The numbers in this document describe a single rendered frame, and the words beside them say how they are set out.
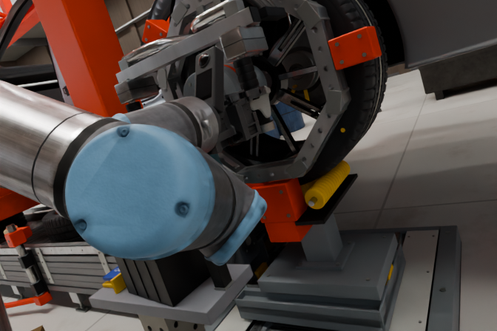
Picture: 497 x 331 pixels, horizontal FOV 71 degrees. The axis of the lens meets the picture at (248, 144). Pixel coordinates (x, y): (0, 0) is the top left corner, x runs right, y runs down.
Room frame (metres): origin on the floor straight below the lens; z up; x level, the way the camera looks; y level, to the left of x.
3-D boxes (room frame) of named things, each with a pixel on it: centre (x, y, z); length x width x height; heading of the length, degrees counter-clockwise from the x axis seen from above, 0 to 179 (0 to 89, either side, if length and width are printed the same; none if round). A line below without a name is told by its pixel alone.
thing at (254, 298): (1.14, -0.09, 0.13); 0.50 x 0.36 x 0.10; 55
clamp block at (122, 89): (0.90, 0.22, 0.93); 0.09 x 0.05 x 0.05; 145
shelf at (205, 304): (0.83, 0.31, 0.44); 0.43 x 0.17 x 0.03; 55
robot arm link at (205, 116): (0.51, 0.07, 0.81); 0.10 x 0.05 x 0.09; 55
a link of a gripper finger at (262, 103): (0.65, -0.05, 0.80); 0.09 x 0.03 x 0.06; 137
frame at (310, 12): (0.97, -0.03, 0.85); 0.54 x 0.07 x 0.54; 55
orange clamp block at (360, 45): (0.79, -0.30, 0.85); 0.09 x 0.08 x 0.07; 55
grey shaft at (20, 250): (1.93, 1.41, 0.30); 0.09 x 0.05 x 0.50; 55
